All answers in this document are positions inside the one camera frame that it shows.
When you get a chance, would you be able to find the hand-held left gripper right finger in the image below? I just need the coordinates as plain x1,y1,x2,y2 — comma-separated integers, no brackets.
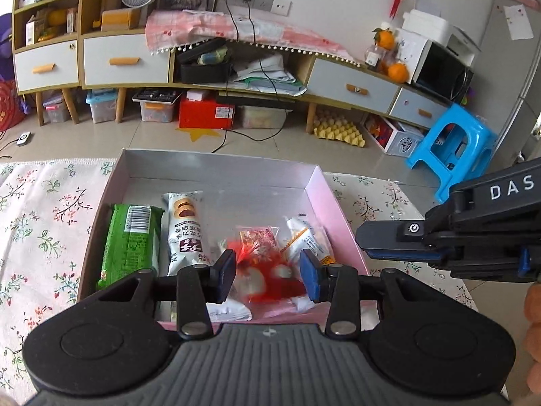
299,249,438,340

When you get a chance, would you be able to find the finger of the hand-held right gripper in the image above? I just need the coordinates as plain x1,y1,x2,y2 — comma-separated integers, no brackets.
355,219,449,263

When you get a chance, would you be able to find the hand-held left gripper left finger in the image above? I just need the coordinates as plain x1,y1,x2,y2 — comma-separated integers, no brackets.
99,249,237,341

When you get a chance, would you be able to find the red clear snack packet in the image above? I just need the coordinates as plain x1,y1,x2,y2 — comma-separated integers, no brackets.
217,225,307,305

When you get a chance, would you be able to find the white orange print packet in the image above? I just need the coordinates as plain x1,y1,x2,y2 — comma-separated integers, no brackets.
282,215,336,268

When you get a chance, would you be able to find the white snack packet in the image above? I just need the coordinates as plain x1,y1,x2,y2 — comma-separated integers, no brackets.
206,295,253,323

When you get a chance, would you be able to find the white cookie packet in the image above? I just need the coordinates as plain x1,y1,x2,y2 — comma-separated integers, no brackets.
163,190,212,277

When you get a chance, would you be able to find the pink cardboard box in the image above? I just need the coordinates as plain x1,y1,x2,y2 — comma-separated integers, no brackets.
76,148,370,333

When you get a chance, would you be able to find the green snack packet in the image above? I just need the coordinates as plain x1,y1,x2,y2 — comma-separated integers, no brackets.
97,203,165,292

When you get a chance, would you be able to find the person's right hand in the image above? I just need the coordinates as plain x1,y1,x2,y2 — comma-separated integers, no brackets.
523,281,541,396

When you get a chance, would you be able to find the white box with blue print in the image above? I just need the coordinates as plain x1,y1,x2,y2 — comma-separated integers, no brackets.
366,114,425,156

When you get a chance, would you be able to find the blue plastic stool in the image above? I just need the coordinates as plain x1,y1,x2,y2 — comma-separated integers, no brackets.
406,102,499,204

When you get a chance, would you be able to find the yellow egg tray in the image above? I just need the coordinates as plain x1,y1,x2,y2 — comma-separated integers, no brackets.
313,108,368,148

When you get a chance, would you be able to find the grey fridge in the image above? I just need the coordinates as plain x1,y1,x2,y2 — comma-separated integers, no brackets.
477,0,541,178

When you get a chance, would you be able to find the yellow star sticker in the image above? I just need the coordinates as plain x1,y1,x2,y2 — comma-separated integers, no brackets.
175,126,222,142

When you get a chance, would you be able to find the white microwave oven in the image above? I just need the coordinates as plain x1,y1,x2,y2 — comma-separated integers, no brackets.
397,29,474,106

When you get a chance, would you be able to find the long wooden drawer cabinet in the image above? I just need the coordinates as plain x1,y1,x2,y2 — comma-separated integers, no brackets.
78,29,455,134

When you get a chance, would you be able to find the red cardboard box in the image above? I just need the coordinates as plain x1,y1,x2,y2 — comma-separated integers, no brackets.
179,95,235,130

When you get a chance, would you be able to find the orange fruit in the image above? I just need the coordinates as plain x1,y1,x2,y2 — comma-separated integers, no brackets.
374,27,396,50
388,63,410,84

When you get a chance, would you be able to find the clear bin with black lid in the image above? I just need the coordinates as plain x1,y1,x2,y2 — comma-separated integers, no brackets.
133,88,182,122

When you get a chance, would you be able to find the glass jar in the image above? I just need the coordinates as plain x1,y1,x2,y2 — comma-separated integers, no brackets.
366,44,385,68

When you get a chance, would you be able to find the floral cloth mat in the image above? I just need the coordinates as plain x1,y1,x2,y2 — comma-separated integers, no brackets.
0,158,478,406

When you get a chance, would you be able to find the black case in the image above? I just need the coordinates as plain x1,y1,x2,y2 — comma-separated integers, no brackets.
177,37,235,84

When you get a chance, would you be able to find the pile of papers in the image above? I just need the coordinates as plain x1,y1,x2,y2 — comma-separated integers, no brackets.
234,53,307,96

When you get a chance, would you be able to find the white paper note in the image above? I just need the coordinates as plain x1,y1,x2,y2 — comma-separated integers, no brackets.
503,3,534,41

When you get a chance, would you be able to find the clear bin with blue lid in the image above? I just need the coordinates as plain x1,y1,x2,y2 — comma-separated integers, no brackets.
86,89,119,124

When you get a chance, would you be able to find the white printer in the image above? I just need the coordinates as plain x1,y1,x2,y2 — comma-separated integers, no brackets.
401,8,483,53

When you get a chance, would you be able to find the small clear storage bin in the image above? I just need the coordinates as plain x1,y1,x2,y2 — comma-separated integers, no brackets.
42,93,72,124

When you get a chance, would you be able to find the pink tasselled cloth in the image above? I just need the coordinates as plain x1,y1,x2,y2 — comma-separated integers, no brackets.
145,8,362,68

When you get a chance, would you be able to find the yellow cardboard box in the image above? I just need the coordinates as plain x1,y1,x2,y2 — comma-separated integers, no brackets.
100,8,140,31

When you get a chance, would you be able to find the tall wooden shelf cabinet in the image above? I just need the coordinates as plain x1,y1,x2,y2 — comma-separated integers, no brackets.
12,0,85,127

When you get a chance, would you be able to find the purple hat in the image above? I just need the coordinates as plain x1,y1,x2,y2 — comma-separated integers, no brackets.
0,13,15,81

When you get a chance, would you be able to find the black cable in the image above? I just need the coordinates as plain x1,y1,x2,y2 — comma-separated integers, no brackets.
211,0,292,153
224,0,237,108

